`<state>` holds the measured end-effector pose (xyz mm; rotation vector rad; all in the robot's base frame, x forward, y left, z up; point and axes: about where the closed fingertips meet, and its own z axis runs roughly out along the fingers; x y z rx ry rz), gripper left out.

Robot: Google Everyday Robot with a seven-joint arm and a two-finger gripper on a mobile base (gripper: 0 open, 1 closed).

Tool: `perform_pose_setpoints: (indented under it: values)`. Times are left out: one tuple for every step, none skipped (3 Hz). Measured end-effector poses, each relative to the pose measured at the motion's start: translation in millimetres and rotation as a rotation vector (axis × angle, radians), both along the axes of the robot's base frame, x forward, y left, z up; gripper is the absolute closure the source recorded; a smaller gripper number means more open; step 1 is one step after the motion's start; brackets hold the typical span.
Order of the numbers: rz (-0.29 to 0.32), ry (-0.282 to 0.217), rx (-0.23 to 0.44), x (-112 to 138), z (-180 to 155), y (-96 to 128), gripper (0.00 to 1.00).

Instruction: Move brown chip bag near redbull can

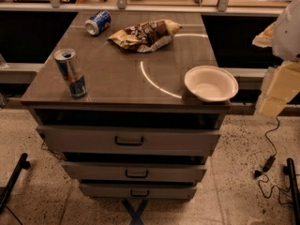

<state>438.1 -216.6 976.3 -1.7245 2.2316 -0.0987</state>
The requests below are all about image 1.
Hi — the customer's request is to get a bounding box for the middle drawer black handle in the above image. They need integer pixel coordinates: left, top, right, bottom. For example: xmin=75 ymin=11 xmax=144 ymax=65
xmin=125 ymin=170 xmax=148 ymax=179

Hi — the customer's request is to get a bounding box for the white paper bowl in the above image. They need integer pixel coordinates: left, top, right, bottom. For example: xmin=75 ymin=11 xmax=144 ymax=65
xmin=184 ymin=66 xmax=239 ymax=102

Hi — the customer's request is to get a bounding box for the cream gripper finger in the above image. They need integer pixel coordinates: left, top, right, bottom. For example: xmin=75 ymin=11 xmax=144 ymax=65
xmin=258 ymin=61 xmax=300 ymax=118
xmin=252 ymin=22 xmax=276 ymax=48

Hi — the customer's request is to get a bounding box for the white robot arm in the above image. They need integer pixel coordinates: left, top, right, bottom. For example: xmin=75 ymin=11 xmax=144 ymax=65
xmin=252 ymin=0 xmax=300 ymax=118

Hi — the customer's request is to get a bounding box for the brown chip bag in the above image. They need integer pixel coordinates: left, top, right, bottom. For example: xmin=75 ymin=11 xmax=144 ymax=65
xmin=109 ymin=20 xmax=182 ymax=53

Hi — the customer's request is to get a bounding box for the black power cable with adapter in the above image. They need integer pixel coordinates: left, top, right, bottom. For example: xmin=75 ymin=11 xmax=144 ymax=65
xmin=253 ymin=116 xmax=294 ymax=206

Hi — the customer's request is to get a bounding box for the drawer black handle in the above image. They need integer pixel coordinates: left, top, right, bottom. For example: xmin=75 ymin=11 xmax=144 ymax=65
xmin=130 ymin=189 xmax=150 ymax=198
xmin=125 ymin=170 xmax=148 ymax=179
xmin=114 ymin=136 xmax=144 ymax=146

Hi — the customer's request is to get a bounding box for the black stand leg left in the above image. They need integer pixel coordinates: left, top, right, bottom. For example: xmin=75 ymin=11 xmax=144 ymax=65
xmin=0 ymin=153 xmax=30 ymax=214

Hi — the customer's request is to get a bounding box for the grey drawer cabinet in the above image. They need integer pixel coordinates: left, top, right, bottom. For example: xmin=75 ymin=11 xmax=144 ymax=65
xmin=22 ymin=10 xmax=230 ymax=200

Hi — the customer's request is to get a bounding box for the upright redbull can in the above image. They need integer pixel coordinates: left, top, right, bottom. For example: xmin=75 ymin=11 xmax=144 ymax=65
xmin=53 ymin=49 xmax=87 ymax=98

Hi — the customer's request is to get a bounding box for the bottom drawer black handle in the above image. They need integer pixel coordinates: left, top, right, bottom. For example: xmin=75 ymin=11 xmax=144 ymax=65
xmin=130 ymin=189 xmax=150 ymax=198

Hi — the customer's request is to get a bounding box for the top drawer black handle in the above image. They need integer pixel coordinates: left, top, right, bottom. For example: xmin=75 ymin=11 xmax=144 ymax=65
xmin=114 ymin=136 xmax=144 ymax=146

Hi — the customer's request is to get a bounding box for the blue tape cross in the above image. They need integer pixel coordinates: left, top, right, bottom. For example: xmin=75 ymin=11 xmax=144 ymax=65
xmin=122 ymin=200 xmax=148 ymax=225

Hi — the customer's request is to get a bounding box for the black stand leg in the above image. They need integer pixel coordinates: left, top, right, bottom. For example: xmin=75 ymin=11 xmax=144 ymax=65
xmin=0 ymin=153 xmax=30 ymax=214
xmin=283 ymin=157 xmax=300 ymax=225

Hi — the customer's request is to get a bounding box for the blue soda can lying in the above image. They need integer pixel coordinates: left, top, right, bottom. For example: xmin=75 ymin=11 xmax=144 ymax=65
xmin=85 ymin=10 xmax=112 ymax=36

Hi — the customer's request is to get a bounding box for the black stand leg right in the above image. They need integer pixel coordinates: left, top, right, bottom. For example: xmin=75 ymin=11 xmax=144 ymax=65
xmin=283 ymin=157 xmax=300 ymax=225

